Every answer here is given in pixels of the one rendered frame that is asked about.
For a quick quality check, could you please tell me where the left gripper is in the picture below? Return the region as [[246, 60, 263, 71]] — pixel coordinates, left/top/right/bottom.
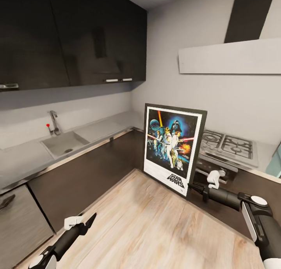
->
[[59, 213, 97, 249]]

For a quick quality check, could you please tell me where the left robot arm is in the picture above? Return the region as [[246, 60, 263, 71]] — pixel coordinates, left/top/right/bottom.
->
[[28, 213, 97, 269]]

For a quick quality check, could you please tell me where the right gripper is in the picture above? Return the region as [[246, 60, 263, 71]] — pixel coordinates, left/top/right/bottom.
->
[[187, 182, 229, 206]]

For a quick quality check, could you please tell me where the poster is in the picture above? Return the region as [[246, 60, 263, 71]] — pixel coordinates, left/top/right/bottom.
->
[[142, 103, 208, 201]]

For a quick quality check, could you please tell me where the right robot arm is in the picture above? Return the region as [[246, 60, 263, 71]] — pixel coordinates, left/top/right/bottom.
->
[[187, 170, 281, 269]]

